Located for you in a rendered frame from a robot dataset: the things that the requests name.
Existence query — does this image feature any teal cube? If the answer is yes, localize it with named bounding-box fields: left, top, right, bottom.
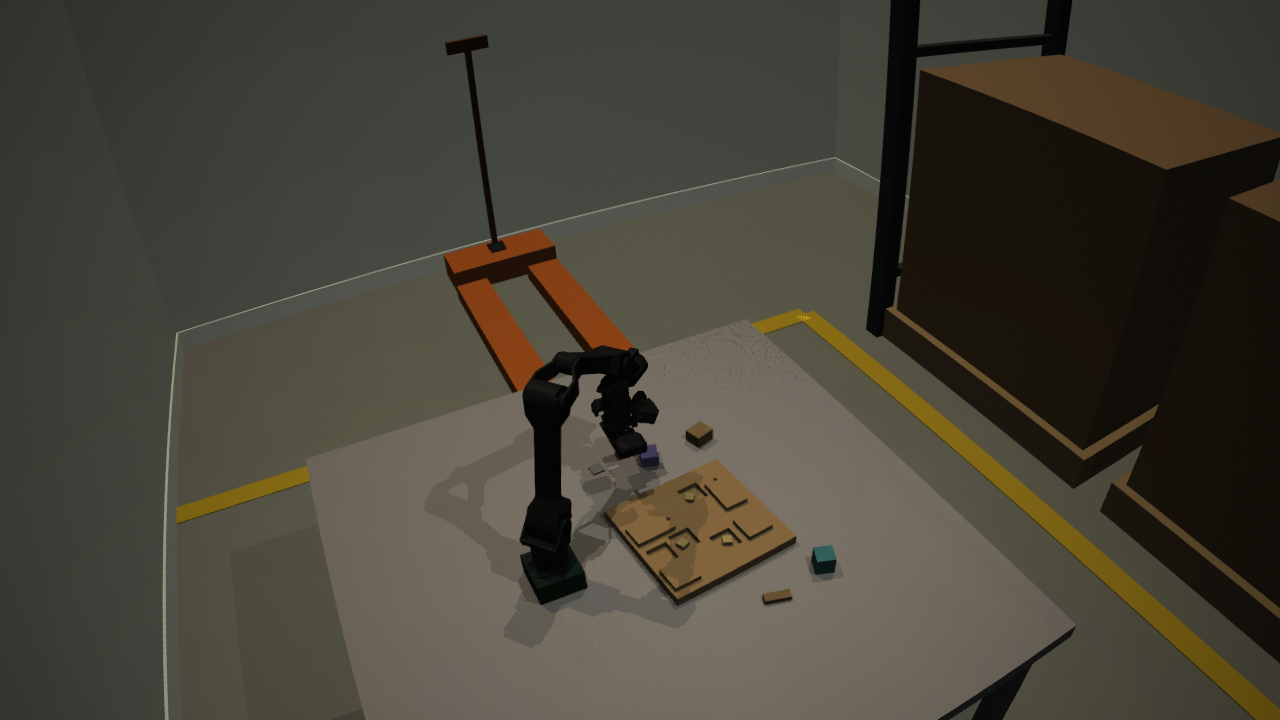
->
left=812, top=546, right=837, bottom=574

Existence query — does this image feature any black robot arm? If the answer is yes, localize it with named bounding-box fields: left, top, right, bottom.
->
left=520, top=345, right=659, bottom=579

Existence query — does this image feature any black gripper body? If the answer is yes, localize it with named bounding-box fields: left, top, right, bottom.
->
left=591, top=398, right=646, bottom=459

